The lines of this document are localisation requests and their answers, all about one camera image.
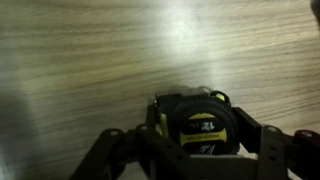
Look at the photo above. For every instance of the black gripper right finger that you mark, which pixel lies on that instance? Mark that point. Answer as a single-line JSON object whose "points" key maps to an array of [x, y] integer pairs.
{"points": [[249, 132]]}

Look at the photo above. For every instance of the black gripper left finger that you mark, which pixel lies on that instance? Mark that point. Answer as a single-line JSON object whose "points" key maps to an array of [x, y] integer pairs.
{"points": [[152, 115]]}

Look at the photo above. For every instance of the black yellow measuring tape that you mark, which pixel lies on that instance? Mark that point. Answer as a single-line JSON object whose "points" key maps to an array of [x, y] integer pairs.
{"points": [[200, 123]]}

